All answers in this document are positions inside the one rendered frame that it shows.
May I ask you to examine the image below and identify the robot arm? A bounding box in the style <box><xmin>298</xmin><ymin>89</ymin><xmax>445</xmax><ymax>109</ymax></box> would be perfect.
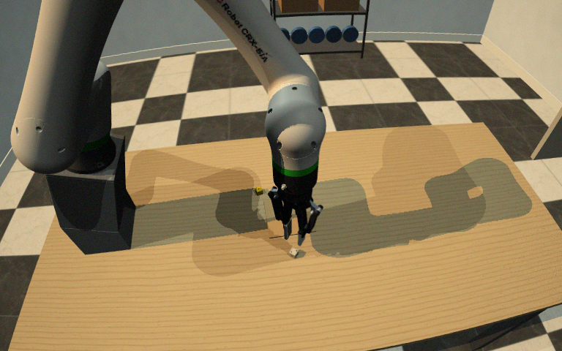
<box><xmin>11</xmin><ymin>0</ymin><xmax>326</xmax><ymax>195</ymax></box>

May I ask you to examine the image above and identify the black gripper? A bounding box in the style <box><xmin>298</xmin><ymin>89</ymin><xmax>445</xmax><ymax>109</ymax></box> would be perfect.
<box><xmin>268</xmin><ymin>186</ymin><xmax>323</xmax><ymax>246</ymax></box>

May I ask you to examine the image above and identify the white die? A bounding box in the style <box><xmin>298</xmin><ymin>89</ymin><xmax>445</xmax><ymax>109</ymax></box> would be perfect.
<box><xmin>289</xmin><ymin>248</ymin><xmax>299</xmax><ymax>259</ymax></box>

